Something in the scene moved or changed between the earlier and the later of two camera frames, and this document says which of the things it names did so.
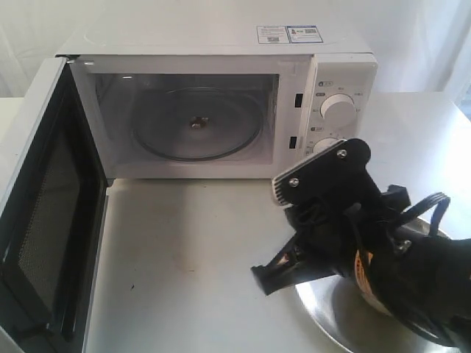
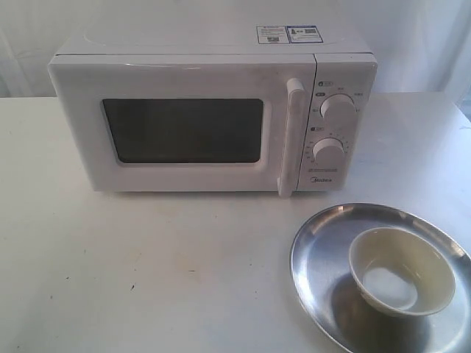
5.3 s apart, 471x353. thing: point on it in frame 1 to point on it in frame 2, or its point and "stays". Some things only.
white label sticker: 272,34 stays
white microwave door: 52,228 to 190,123
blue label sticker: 303,34 stays
